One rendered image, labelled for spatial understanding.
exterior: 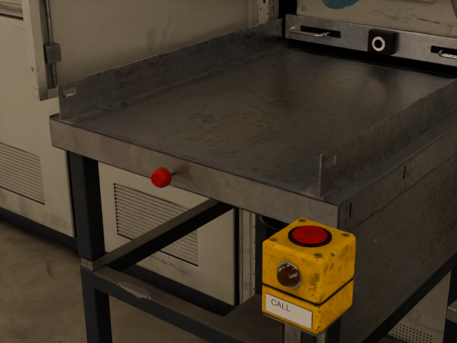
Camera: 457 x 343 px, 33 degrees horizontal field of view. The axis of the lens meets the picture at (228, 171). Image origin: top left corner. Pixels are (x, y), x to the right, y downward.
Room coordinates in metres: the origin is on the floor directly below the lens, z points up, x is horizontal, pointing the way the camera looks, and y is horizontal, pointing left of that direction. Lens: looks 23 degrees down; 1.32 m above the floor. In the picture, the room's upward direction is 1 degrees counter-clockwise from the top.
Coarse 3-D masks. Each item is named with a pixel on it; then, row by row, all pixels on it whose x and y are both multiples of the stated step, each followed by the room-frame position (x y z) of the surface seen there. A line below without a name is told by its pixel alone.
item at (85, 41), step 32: (32, 0) 1.49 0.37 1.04; (64, 0) 1.57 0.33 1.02; (96, 0) 1.62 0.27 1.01; (128, 0) 1.67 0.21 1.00; (160, 0) 1.73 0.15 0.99; (192, 0) 1.80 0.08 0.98; (224, 0) 1.87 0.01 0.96; (256, 0) 1.90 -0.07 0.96; (32, 32) 1.48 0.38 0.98; (64, 32) 1.56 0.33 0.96; (96, 32) 1.61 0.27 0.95; (128, 32) 1.67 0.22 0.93; (160, 32) 1.73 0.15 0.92; (192, 32) 1.80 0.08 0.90; (224, 32) 1.87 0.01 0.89; (32, 64) 1.49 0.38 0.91; (64, 64) 1.56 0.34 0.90; (96, 64) 1.61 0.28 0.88; (32, 96) 1.50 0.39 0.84
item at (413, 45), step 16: (288, 16) 1.89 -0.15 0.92; (304, 16) 1.86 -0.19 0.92; (288, 32) 1.89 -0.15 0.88; (320, 32) 1.83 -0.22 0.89; (336, 32) 1.80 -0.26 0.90; (352, 32) 1.78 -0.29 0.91; (368, 32) 1.75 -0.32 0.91; (400, 32) 1.70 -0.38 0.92; (416, 32) 1.69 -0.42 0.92; (352, 48) 1.77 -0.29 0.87; (400, 48) 1.70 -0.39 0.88; (416, 48) 1.68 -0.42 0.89; (432, 48) 1.65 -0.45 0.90; (448, 48) 1.63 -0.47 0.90; (448, 64) 1.63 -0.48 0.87
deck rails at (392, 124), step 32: (256, 32) 1.81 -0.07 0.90; (128, 64) 1.48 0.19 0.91; (160, 64) 1.55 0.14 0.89; (192, 64) 1.63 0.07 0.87; (224, 64) 1.71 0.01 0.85; (96, 96) 1.41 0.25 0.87; (128, 96) 1.47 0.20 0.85; (448, 96) 1.33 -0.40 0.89; (384, 128) 1.14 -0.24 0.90; (416, 128) 1.24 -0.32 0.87; (320, 160) 1.00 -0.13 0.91; (352, 160) 1.07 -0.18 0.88; (384, 160) 1.14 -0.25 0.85; (320, 192) 1.00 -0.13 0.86
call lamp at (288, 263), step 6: (282, 264) 0.75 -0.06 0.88; (288, 264) 0.75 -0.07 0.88; (294, 264) 0.75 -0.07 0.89; (276, 270) 0.76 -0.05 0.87; (282, 270) 0.74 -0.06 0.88; (288, 270) 0.74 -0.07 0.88; (294, 270) 0.74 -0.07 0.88; (300, 270) 0.74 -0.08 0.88; (282, 276) 0.74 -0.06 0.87; (288, 276) 0.74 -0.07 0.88; (294, 276) 0.74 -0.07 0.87; (300, 276) 0.74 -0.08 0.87; (282, 282) 0.74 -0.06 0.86; (288, 282) 0.74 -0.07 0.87; (294, 282) 0.74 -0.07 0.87; (300, 282) 0.74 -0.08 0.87; (294, 288) 0.74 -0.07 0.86
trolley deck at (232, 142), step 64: (256, 64) 1.72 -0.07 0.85; (320, 64) 1.72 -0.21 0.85; (64, 128) 1.34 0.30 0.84; (128, 128) 1.30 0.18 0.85; (192, 128) 1.30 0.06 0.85; (256, 128) 1.29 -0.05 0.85; (320, 128) 1.29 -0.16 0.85; (448, 128) 1.29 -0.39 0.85; (192, 192) 1.14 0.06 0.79; (256, 192) 1.06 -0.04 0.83; (384, 192) 1.08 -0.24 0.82
